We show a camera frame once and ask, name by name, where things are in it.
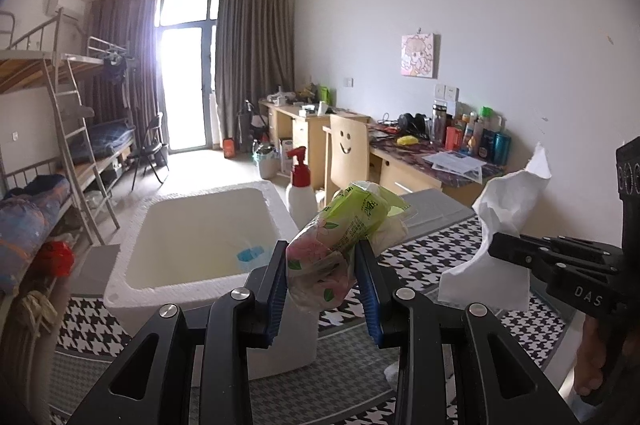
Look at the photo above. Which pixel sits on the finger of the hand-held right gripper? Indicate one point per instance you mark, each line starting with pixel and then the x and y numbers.
pixel 550 250

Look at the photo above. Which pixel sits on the white paper sheets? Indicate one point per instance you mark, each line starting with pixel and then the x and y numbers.
pixel 455 165

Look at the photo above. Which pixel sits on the green floral tissue packet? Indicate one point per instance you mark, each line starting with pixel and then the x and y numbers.
pixel 345 225

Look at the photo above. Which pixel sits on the white red pump bottle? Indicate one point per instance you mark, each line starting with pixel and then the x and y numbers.
pixel 301 200

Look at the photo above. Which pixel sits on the metal bunk ladder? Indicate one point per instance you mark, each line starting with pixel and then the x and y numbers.
pixel 82 145

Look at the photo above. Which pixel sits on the glass balcony door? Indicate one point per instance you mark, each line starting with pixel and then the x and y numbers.
pixel 185 90

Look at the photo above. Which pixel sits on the white air conditioner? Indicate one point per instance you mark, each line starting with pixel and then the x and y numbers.
pixel 65 3

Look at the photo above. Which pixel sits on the blue patterned quilt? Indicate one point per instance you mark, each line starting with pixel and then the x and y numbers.
pixel 30 230

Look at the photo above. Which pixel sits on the white paper tissue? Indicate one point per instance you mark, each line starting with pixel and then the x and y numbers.
pixel 500 205

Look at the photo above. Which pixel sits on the wooden desk with patterned top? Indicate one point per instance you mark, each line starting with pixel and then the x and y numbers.
pixel 415 177

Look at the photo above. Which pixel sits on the blue checked bedding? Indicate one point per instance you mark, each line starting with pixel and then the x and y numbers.
pixel 100 140

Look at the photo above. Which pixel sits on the blue face mask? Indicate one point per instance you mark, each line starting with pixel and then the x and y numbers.
pixel 251 254

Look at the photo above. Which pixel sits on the person's right hand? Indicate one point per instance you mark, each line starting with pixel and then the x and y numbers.
pixel 590 355

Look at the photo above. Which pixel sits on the dark blue clothes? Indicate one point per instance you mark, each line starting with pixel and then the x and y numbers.
pixel 40 185

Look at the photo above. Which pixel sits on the wooden smiley chair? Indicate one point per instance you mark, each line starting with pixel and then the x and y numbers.
pixel 345 150

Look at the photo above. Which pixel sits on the pink wall picture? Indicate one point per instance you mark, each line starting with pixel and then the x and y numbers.
pixel 417 55

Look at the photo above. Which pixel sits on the white plastic bucket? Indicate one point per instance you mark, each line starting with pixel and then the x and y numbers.
pixel 266 162

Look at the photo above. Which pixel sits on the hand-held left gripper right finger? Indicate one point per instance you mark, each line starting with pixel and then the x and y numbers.
pixel 371 292

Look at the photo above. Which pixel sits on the red mesh bag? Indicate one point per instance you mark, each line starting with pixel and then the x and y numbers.
pixel 55 257

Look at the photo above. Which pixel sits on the row of toiletry bottles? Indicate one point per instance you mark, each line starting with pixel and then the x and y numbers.
pixel 480 137

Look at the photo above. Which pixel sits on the black headphones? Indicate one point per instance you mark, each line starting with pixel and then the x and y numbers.
pixel 412 124

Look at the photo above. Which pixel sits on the yellow object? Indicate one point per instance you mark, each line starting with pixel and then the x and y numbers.
pixel 407 140

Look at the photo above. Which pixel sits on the orange bag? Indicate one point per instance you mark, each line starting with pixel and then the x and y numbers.
pixel 229 148

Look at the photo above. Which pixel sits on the white foam box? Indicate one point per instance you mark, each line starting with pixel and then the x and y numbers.
pixel 200 230

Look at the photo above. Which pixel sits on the brown curtain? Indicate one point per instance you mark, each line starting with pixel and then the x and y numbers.
pixel 125 70
pixel 255 55

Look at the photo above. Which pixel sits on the dark hanging clothes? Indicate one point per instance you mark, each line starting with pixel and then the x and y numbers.
pixel 115 70

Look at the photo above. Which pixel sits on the large metal bunk bed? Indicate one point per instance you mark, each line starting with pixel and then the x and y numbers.
pixel 25 65

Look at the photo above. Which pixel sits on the white wall switch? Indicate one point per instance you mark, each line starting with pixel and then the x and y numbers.
pixel 445 93

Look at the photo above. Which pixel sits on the wooden desk with drawers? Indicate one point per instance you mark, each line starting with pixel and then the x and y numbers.
pixel 300 130

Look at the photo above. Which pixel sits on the black folding chair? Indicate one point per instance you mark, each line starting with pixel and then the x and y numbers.
pixel 150 150

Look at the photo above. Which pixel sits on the small metal bunk bed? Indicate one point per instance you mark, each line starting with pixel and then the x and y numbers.
pixel 107 50

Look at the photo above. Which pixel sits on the houndstooth tablecloth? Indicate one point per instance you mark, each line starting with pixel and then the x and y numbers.
pixel 350 370

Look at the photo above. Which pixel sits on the green bag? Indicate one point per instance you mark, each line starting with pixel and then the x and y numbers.
pixel 325 95

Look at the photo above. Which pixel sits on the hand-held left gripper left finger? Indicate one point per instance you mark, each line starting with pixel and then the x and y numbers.
pixel 277 287

